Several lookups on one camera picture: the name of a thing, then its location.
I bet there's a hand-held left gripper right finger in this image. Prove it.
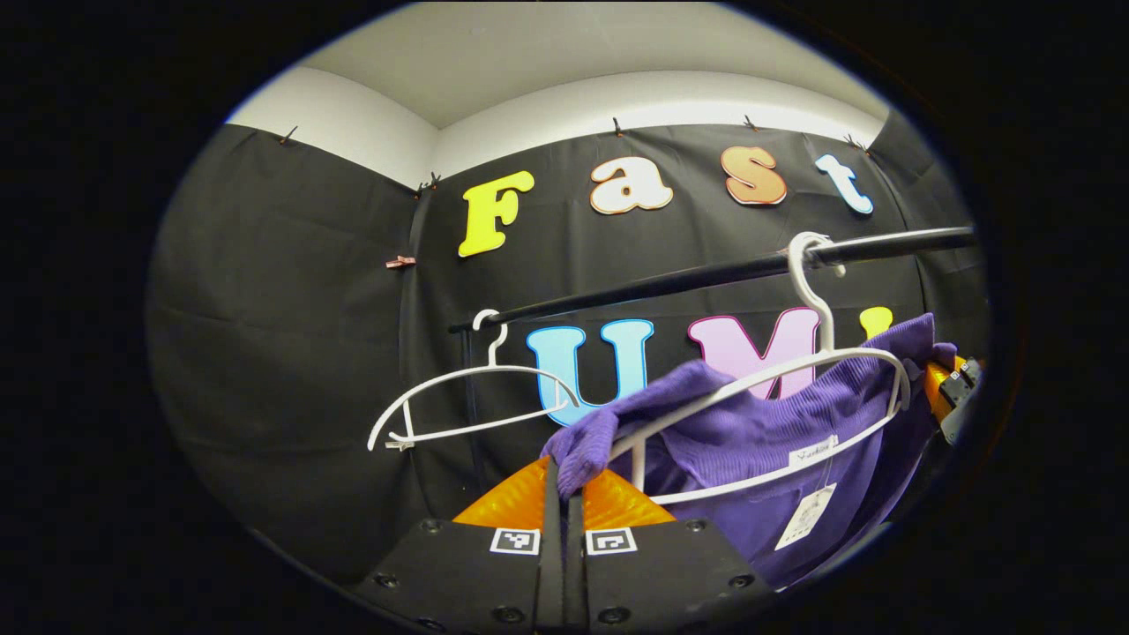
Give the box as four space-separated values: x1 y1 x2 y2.
564 467 777 635

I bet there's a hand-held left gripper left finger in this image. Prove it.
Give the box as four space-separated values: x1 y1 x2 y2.
348 457 565 635

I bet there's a purple ribbed shirt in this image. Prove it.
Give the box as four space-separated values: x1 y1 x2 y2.
540 313 958 590

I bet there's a white clothes hanger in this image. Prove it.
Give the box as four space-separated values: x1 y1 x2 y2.
609 231 914 505
367 309 581 452

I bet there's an empty white clothes hanger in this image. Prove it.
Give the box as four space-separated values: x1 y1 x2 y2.
367 309 581 452

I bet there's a black clothes rack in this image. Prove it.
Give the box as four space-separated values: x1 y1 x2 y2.
448 226 978 334

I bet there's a black backdrop cloth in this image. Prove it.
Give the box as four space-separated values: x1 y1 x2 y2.
146 110 993 587

